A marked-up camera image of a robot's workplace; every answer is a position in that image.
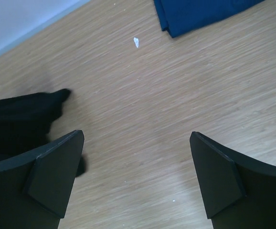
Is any folded blue t-shirt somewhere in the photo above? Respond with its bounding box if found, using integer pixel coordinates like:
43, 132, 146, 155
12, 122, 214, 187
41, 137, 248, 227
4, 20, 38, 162
154, 0, 262, 38

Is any black t-shirt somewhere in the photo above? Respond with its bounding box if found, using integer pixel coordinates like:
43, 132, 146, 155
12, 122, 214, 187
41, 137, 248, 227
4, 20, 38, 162
0, 88, 88, 178

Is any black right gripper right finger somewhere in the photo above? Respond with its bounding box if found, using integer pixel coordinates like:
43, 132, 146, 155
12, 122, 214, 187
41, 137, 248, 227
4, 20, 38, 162
190, 132, 276, 229

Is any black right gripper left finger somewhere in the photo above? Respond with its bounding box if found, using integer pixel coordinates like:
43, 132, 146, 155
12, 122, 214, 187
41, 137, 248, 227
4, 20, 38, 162
0, 130, 84, 229

